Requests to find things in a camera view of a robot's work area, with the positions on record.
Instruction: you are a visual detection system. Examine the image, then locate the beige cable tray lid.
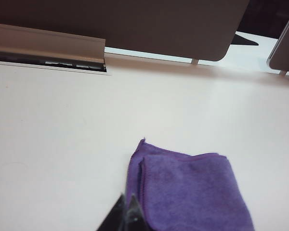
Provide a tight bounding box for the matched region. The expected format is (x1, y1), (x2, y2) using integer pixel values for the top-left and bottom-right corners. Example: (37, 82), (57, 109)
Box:
(0, 22), (107, 66)

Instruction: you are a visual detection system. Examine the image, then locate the purple microfiber cloth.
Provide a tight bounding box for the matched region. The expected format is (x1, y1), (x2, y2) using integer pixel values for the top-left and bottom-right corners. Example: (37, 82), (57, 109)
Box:
(126, 138), (256, 231)

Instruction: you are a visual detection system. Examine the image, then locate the grey side divider panel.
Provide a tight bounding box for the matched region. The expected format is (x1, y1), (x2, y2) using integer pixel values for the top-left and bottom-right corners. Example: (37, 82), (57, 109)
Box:
(266, 1), (289, 73)

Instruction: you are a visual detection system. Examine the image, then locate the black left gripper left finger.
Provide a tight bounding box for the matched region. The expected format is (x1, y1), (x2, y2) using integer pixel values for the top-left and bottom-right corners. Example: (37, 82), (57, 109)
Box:
(96, 193), (127, 231)

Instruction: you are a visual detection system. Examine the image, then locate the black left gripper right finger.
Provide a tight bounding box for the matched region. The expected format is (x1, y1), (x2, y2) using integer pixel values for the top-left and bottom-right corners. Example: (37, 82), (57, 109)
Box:
(126, 193), (149, 231)

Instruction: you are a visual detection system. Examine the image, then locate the grey desk divider panel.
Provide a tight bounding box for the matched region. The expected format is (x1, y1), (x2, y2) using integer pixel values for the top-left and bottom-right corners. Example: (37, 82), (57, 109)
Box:
(0, 0), (251, 62)

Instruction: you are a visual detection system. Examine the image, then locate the black cable tray with sockets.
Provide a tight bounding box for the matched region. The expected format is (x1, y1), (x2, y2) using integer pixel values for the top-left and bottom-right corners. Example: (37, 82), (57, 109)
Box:
(0, 50), (108, 73)

